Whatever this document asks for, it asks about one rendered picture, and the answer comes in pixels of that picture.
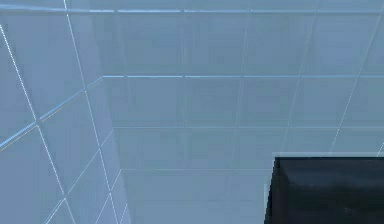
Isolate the black cabinet with white top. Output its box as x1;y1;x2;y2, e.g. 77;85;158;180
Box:
263;151;384;224

